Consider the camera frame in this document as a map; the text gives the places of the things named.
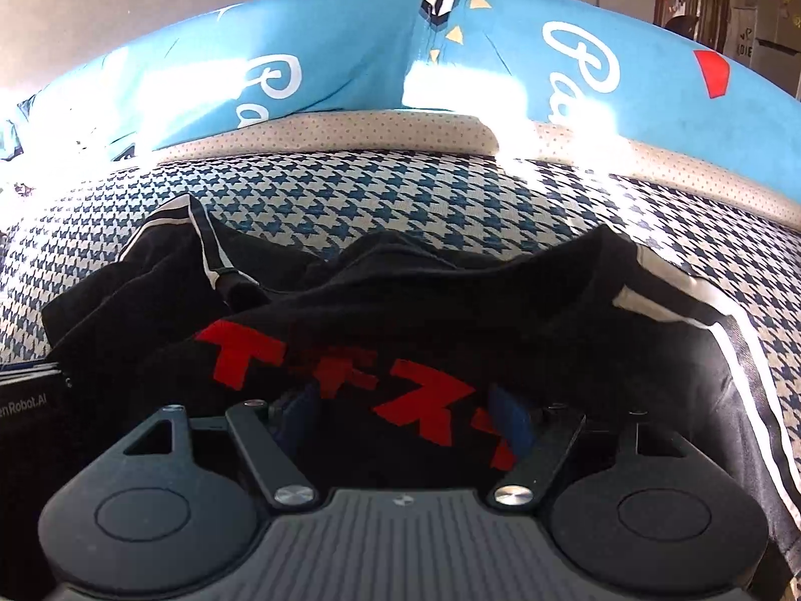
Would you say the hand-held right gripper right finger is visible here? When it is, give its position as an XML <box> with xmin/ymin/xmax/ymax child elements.
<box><xmin>487</xmin><ymin>384</ymin><xmax>686</xmax><ymax>509</ymax></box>

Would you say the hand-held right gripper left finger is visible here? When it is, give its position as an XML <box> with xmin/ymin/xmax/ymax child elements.
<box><xmin>119</xmin><ymin>382</ymin><xmax>323</xmax><ymax>509</ymax></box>

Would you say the beige dotted bed sheet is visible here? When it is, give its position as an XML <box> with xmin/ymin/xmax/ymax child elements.
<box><xmin>150</xmin><ymin>109</ymin><xmax>801</xmax><ymax>229</ymax></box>

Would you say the black t-shirt with red print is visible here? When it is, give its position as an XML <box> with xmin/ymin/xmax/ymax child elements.
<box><xmin>41</xmin><ymin>194</ymin><xmax>798</xmax><ymax>577</ymax></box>

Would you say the blue printed bed bumper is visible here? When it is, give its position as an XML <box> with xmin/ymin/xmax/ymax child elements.
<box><xmin>0</xmin><ymin>0</ymin><xmax>801</xmax><ymax>167</ymax></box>

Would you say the houndstooth patterned bed mat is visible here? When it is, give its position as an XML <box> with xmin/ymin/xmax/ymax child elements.
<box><xmin>0</xmin><ymin>153</ymin><xmax>801</xmax><ymax>389</ymax></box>

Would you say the grey refrigerator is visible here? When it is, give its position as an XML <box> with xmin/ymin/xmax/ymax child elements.
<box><xmin>751</xmin><ymin>0</ymin><xmax>801</xmax><ymax>98</ymax></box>

